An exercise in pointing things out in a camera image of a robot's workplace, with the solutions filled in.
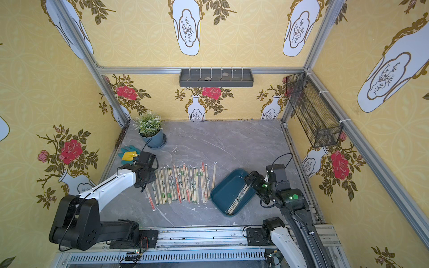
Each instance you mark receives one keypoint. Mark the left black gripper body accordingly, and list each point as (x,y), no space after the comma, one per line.
(147,177)

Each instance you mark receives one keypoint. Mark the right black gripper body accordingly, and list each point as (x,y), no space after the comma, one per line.
(253,181)

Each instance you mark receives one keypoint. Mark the red leaf chopsticks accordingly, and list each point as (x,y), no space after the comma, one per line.
(152,204)

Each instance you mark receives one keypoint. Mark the green text chopsticks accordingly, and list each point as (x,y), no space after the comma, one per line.
(160,187)

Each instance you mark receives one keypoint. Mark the red striped chopsticks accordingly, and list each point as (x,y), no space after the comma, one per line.
(178,189)

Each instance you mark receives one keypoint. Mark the green label chopsticks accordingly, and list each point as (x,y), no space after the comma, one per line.
(181,183)

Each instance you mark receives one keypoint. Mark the green tip chopsticks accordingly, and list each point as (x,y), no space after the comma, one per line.
(191,183)

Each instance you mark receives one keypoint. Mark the green top panda chopsticks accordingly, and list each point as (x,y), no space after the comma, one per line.
(200,186)

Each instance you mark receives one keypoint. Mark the teal plastic storage box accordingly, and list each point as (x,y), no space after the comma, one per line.
(228,189)

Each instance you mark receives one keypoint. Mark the plain chopsticks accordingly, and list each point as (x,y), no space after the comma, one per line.
(214,175)

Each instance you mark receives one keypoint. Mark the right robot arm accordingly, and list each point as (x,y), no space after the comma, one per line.
(296,237)

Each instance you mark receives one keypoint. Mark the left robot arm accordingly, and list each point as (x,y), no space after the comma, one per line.
(77,223)

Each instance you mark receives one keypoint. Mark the bamboo print chopsticks in box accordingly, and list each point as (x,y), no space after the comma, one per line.
(238,199)

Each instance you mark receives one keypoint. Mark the yellow hand trowel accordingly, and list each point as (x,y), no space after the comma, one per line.
(129,156)

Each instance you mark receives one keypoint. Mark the green garden glove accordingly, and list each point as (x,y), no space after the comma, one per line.
(126,149)

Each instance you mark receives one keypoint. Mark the potted green plant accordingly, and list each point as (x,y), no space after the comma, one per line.
(149,127)

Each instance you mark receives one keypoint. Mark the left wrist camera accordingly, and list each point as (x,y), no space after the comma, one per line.
(145,159)

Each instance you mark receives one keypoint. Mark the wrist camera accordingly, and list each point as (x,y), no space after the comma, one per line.
(145,159)
(277,178)

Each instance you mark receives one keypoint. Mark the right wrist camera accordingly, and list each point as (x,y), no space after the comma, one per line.
(277,178)

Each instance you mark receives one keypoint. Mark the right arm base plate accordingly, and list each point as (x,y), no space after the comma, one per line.
(255,236)

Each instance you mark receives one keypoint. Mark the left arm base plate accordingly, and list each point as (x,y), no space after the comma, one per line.
(146,239)

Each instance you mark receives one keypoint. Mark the black wire mesh basket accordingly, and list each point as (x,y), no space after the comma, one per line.
(320,124)

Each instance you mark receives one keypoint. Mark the aluminium front rail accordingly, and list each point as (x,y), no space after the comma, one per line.
(182,244)

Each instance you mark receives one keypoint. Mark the grey wall shelf tray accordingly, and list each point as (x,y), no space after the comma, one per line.
(216,77)

